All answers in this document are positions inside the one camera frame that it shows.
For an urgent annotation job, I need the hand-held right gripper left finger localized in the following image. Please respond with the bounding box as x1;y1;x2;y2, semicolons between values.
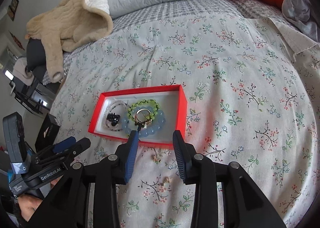
25;130;139;228

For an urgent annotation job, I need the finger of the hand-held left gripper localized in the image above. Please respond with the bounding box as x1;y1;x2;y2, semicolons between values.
36;137;91;168
35;136;77;161

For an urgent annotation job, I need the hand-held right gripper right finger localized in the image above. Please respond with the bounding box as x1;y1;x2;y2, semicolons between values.
172;130;287;228

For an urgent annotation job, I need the dark green seed bead bracelet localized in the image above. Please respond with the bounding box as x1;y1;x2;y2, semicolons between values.
106;124;124;133

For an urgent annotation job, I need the chunky gold ring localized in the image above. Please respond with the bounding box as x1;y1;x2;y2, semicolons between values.
139;118;154;129

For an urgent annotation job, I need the thin gold ring with ornament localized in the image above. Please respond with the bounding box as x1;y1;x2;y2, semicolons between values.
134;108;152;124

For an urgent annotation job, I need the pale blue bead bracelet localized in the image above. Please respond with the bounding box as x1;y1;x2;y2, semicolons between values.
121;108;167;143

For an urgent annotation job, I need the black hair claw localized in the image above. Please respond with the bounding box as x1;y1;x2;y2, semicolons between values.
106;112;121;127

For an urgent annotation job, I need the red cardboard box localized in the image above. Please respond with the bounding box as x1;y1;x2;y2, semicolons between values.
87;84;188;149

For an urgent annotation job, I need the light green bead bracelet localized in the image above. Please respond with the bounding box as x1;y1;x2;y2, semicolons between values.
127;99;160;121

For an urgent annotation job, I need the clear seed bead bracelet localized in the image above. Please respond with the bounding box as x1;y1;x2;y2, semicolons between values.
103;101;128;129

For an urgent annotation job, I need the person's left hand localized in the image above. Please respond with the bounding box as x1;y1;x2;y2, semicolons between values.
18;180;60;221

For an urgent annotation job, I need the black cardboard box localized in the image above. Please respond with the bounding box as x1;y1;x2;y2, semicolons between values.
34;113;61;153

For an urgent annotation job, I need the black metal chair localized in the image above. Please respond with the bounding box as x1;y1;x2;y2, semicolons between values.
9;68;54;116

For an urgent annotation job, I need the pale pink cloth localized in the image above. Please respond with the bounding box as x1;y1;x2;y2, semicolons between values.
12;56;35;87

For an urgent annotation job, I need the dark grey pillow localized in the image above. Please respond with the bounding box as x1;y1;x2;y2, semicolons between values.
26;38;48;73

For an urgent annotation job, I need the floral bed sheet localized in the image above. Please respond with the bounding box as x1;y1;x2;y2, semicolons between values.
50;15;320;228

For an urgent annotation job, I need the beige plush jacket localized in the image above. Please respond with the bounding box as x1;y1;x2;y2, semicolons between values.
26;0;114;83

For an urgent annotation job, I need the grey checked bed sheet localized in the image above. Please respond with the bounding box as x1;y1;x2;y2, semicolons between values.
41;0;300;86

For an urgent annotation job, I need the grey crumpled cloth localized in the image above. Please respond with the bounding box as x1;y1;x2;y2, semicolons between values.
271;0;320;43

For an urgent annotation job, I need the red wall decoration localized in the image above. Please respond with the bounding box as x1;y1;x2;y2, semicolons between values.
9;30;25;49

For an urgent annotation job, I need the small dark wall poster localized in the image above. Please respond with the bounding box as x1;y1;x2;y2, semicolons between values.
9;0;20;14

